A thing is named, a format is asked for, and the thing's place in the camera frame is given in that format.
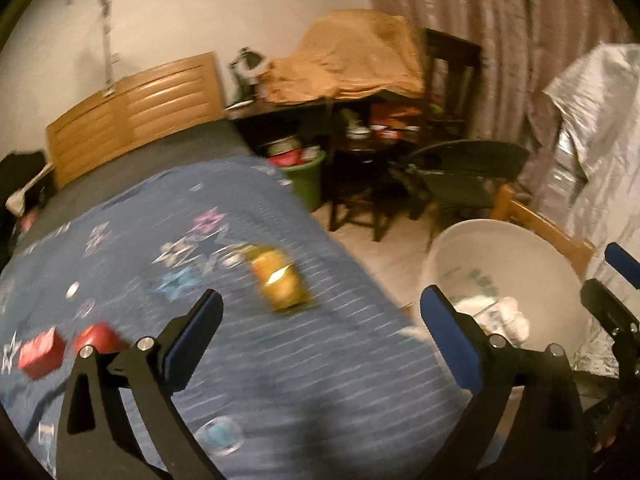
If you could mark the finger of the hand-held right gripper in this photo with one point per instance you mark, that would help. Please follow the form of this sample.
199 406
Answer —
607 307
621 260

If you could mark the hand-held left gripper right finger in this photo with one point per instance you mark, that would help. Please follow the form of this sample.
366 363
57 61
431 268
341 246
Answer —
450 337

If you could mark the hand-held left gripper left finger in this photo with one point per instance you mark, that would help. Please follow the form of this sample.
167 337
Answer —
197 330

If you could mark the white plastic bucket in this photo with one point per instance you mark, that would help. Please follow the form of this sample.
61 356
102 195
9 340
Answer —
500 250

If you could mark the light wooden chair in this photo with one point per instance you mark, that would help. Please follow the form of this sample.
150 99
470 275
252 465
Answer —
545 232

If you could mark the yellow snack packet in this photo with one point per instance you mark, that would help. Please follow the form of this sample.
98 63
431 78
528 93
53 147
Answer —
277 280

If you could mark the red ball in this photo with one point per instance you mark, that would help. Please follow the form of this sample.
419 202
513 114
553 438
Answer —
100 337

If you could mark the silver cover sheet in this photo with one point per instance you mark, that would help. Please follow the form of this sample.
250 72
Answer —
600 135

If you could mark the red carton box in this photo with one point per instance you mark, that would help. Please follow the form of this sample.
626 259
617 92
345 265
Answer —
42 352

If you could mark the dark round chair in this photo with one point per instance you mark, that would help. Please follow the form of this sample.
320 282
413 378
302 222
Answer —
465 180

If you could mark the grey bed sheet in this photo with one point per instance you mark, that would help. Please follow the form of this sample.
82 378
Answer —
150 170

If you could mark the green plastic bin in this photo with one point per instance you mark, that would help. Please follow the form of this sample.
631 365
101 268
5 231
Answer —
307 185

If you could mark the dark low table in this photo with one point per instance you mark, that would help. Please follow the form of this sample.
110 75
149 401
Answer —
360 160

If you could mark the cream garment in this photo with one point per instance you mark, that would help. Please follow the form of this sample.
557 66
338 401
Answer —
22 195

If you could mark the light wooden headboard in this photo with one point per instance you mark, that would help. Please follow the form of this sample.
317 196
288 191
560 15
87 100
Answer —
135 110

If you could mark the dark wooden desk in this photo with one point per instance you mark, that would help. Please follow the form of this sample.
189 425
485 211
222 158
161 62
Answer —
280 109

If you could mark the black clothes pile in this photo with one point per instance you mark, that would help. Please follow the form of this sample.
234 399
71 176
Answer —
20 170

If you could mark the dark wooden chair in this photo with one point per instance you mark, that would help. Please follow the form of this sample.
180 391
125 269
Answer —
450 75

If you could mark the black desk lamp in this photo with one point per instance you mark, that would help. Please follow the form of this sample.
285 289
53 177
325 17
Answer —
245 65

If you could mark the patterned beige curtain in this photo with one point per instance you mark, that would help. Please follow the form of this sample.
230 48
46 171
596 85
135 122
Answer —
490 5

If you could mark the orange cloth cover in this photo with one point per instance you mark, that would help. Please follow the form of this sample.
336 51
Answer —
345 55

